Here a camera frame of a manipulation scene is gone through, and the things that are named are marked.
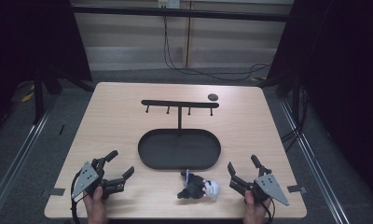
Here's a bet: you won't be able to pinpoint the hand-held gripper cable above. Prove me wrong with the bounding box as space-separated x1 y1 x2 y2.
261 198 277 224
69 169 83 224

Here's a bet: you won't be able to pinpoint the black and white plush keychain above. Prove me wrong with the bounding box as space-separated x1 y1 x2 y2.
176 169 221 202

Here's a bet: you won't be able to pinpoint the black wall cable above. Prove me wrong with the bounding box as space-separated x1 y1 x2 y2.
162 14 272 83

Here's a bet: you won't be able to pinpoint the grey tape strip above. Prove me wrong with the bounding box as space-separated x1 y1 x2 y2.
286 184 308 195
48 187 66 197

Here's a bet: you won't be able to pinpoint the person's right hand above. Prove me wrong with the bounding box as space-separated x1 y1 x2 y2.
242 189 273 224

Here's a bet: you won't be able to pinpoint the dark curtain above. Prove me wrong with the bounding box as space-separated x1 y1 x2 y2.
266 0 373 198
0 0 93 143

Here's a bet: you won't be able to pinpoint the metal floor rail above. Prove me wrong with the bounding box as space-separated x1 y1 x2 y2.
279 98 352 224
0 92 60 224

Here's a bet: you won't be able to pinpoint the black metal stand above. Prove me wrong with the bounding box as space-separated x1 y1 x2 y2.
33 69 47 125

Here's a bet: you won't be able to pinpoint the yellow floor tape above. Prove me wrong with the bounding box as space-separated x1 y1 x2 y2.
21 91 36 104

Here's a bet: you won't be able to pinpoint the black floor cables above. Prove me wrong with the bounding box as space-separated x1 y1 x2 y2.
280 86 311 154

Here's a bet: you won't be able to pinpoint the left hand-held gripper cable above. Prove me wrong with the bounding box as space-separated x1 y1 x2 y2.
69 169 83 224

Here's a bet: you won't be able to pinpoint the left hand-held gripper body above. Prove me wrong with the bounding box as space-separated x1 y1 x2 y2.
70 158 127 201

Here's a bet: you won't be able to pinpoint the person's left hand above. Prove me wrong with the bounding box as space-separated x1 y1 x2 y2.
83 186 110 224

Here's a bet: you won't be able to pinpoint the right hand-held gripper cable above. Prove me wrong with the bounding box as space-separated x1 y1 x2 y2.
261 198 277 224

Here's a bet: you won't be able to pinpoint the black horizontal bar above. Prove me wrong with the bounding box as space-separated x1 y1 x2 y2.
70 5 297 23

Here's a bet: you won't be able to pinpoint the black hook rack with tray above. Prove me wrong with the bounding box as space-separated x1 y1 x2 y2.
137 99 222 172

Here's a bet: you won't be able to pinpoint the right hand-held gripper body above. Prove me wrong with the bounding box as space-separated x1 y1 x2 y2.
228 166 291 207

